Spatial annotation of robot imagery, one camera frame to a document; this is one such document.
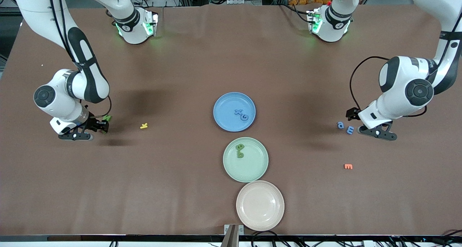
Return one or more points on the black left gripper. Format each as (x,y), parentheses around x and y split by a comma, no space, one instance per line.
(352,113)

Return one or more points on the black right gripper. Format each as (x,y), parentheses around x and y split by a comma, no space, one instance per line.
(94,123)

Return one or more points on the blue foam letter X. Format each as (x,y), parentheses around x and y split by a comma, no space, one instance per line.
(238,112)

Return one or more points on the green foam letter B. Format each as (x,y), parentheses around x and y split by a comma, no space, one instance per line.
(239,147)

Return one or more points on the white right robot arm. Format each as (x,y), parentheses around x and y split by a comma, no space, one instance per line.
(29,5)

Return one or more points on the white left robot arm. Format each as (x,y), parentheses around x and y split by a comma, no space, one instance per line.
(397,95)

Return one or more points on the green foam letter N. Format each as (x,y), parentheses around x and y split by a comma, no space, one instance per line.
(107,117)

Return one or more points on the blue foam letter a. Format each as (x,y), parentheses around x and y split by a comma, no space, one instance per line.
(343,125)

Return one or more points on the blue foam letter m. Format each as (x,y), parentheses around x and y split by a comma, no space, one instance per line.
(350,130)

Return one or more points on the pale green round plate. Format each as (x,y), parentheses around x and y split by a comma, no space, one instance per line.
(252,167)

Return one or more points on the brown table mat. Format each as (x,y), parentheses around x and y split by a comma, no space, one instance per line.
(202,59)

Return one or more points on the blue round plate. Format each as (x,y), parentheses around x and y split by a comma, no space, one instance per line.
(227,106)

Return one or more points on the cream round plate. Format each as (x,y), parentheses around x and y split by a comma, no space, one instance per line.
(260,205)

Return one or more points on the white power strip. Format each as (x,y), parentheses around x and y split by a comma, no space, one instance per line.
(243,1)

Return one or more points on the grey metal bracket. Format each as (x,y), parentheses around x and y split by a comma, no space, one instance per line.
(234,236)

